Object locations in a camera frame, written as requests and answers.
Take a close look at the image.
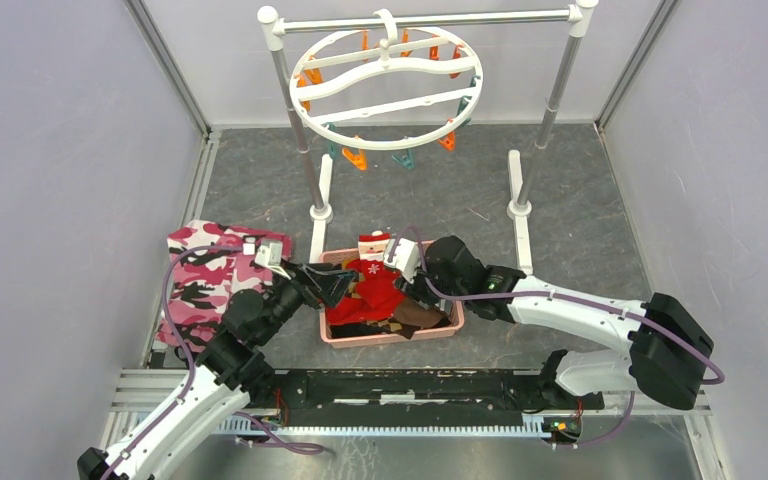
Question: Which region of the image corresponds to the white round clip hanger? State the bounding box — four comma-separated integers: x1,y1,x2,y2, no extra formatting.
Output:
288,25,484,153

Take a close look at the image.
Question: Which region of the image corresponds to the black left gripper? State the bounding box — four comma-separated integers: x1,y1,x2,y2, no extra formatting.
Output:
256,258,357,344

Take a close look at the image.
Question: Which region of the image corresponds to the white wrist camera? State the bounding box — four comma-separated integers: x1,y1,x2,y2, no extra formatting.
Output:
242,238,292,279
382,238,421,284

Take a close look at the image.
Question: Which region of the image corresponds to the orange clip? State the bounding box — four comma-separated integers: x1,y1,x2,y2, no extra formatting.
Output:
437,127,457,152
340,145,368,171

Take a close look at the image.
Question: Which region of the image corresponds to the orange right front clip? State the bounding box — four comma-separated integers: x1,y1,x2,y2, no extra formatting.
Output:
437,127,457,152

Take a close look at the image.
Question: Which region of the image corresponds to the white metal drying rack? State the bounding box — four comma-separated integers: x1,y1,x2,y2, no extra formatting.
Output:
257,1,596,271

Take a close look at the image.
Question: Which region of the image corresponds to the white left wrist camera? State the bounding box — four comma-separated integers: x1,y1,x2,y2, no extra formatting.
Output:
242,238,292,279

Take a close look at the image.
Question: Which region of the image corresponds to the brown sock in basket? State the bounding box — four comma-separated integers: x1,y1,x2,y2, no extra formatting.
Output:
380,297,452,340

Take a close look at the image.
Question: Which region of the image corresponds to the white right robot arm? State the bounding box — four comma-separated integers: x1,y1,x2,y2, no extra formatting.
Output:
383,236,725,411

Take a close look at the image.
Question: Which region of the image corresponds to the argyle patterned sock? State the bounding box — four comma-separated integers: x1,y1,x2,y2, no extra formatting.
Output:
325,259,419,339

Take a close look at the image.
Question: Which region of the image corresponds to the red santa sock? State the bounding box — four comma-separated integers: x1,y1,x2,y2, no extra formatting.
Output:
325,230,405,326

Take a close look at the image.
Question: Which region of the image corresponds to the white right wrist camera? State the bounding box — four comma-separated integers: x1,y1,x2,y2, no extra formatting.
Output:
382,238,421,284

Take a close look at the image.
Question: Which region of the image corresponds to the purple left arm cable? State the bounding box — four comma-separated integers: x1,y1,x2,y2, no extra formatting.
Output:
95,243,247,480

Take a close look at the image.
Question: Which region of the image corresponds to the teal front clip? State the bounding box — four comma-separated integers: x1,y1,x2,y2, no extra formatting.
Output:
391,148,415,170

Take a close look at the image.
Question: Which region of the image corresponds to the pink camouflage folded garment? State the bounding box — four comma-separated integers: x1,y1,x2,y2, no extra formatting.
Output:
167,219,293,353

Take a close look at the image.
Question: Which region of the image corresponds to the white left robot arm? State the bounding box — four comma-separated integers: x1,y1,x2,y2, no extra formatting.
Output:
77,262,358,479

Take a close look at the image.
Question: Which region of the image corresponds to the pink plastic basket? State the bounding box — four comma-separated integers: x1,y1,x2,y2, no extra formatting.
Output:
319,231,465,348

